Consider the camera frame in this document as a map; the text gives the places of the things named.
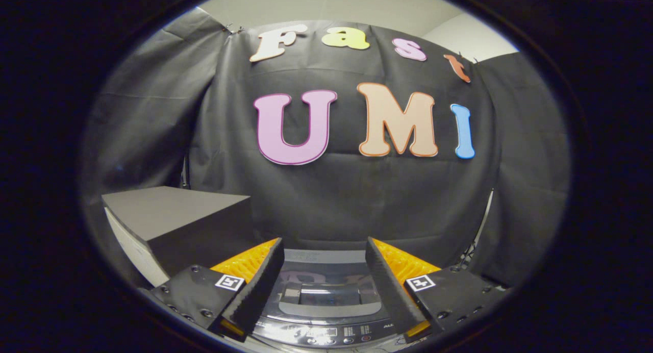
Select dark grey beige cabinet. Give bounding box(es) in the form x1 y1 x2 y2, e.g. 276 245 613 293
101 186 256 288

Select grey washing machine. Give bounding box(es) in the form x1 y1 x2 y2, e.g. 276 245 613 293
253 248 409 349

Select black power cables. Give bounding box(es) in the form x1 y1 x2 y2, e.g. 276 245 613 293
457 238 484 273

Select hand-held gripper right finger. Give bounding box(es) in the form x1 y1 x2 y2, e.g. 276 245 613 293
365 237 511 343

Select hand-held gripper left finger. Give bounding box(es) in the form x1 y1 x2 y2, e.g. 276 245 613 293
153 237 285 342

